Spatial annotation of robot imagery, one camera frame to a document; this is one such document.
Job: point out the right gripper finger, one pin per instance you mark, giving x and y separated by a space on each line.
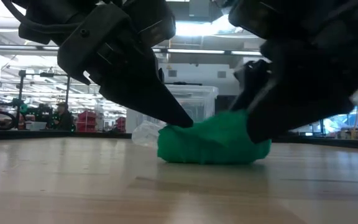
306 87
253 81

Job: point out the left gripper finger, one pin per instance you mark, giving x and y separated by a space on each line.
120 68
154 21

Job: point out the clear zipper bag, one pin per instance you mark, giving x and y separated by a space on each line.
146 135

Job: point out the green elastic bandage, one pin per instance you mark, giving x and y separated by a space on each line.
210 143

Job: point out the black 3D printer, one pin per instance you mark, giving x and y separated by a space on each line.
225 104

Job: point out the long ceiling light bar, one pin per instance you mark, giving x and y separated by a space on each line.
197 51

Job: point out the red storage bin rack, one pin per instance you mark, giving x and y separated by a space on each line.
120 124
87 119

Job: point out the clear plastic storage box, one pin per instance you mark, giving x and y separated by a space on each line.
200 105

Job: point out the person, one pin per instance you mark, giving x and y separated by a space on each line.
62 119

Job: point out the background robot workstation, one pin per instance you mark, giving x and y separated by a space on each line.
42 115

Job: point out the black metal table frame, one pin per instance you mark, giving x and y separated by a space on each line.
42 134

